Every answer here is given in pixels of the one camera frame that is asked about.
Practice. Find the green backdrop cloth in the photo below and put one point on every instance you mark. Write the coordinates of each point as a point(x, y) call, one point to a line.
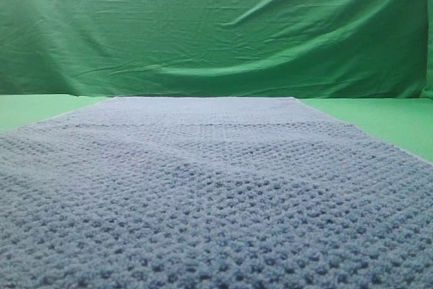
point(213, 48)

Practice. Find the blue waffle-weave towel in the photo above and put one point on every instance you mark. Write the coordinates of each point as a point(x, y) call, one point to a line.
point(139, 192)

